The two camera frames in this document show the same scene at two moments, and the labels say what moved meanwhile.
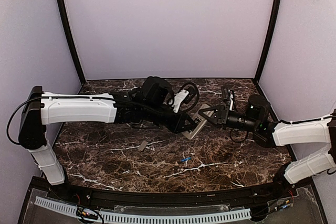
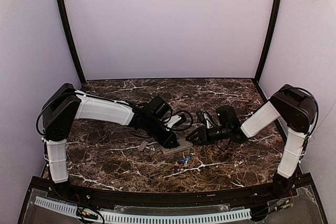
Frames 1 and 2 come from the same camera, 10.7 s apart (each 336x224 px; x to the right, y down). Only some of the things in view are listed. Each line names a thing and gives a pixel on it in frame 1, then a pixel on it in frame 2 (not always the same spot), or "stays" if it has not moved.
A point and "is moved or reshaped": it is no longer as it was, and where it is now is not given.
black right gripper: [223, 115] to [203, 134]
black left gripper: [174, 121] to [163, 136]
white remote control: [199, 121] is moved or reshaped
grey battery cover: [143, 146] stays
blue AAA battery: [185, 159] stays
